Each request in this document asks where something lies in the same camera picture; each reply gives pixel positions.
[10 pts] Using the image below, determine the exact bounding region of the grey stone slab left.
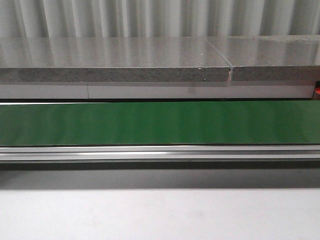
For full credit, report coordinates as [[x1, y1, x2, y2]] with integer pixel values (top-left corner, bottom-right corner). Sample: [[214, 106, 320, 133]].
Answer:
[[0, 37, 230, 83]]

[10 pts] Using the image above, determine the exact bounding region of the grey stone slab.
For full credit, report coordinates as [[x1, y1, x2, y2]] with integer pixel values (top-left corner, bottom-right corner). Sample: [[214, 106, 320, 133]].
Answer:
[[207, 35, 320, 85], [0, 37, 230, 83]]

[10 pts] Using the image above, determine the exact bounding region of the green conveyor belt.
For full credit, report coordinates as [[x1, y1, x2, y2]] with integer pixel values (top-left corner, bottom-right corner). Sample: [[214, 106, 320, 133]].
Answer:
[[0, 100, 320, 147]]

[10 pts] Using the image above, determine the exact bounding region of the grey stone slab right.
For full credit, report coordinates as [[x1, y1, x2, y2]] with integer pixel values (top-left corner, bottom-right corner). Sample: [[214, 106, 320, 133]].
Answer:
[[207, 35, 320, 85]]

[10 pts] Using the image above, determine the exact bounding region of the red plastic tray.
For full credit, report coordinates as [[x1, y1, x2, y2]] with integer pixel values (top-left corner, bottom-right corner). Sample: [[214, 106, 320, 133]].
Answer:
[[312, 81, 320, 100]]

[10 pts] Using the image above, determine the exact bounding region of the white pleated curtain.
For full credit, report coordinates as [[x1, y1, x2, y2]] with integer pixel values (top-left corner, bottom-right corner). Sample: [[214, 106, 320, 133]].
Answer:
[[0, 0, 320, 38]]

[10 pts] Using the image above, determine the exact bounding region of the aluminium conveyor frame rail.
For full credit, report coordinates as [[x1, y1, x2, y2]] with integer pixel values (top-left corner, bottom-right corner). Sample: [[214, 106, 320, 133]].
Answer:
[[0, 144, 320, 164]]

